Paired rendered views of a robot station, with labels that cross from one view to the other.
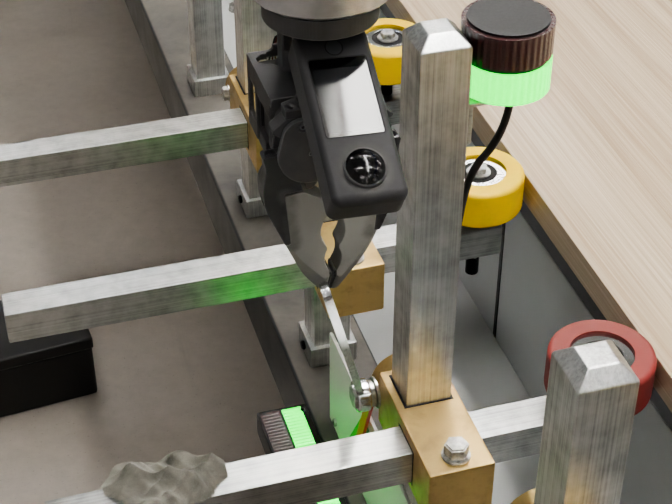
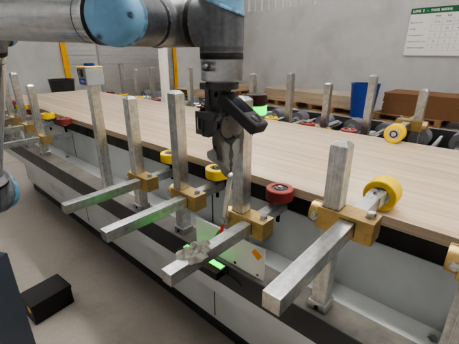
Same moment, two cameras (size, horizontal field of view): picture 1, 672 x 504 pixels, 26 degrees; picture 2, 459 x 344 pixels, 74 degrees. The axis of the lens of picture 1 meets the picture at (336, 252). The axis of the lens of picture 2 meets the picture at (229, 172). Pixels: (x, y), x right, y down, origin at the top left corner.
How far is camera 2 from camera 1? 0.53 m
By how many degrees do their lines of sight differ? 32
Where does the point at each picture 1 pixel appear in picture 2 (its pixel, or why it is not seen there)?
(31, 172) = (82, 205)
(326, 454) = (231, 231)
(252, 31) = (136, 155)
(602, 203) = not seen: hidden behind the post
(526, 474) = not seen: hidden behind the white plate
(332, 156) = (247, 116)
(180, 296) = (154, 216)
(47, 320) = (118, 231)
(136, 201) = (65, 250)
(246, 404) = (121, 288)
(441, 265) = (248, 167)
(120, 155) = (108, 195)
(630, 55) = not seen: hidden behind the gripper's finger
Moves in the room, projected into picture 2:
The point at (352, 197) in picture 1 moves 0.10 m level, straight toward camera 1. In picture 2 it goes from (258, 124) to (293, 135)
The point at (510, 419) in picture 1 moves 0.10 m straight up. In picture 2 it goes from (266, 210) to (267, 177)
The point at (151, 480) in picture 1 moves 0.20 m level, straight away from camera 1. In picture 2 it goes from (192, 250) to (147, 216)
